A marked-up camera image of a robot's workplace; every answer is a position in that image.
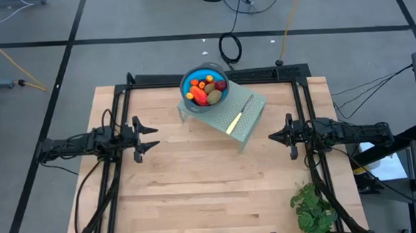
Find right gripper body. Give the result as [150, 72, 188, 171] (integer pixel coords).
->
[284, 111, 310, 150]

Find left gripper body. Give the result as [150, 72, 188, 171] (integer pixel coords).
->
[130, 115, 147, 155]

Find knife with cream handle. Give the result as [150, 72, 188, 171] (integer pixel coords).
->
[223, 93, 257, 136]

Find orange-red mango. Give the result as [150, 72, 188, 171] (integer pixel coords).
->
[189, 84, 209, 106]

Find blue collapsible bowl grey rim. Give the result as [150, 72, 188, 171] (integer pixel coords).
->
[178, 61, 232, 115]

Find large dark red fruit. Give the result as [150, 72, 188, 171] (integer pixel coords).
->
[214, 79, 228, 93]

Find green perforated metal stand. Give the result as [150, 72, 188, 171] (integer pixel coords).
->
[176, 78, 271, 157]

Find green artificial plant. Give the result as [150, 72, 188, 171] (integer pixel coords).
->
[288, 180, 340, 233]

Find black aluminium rig frame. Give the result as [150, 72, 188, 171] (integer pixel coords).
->
[58, 60, 370, 233]

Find black floor cable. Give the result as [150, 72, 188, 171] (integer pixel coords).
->
[197, 0, 288, 67]

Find yellow hanging cable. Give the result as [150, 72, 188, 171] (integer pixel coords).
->
[275, 0, 309, 66]
[0, 24, 48, 95]

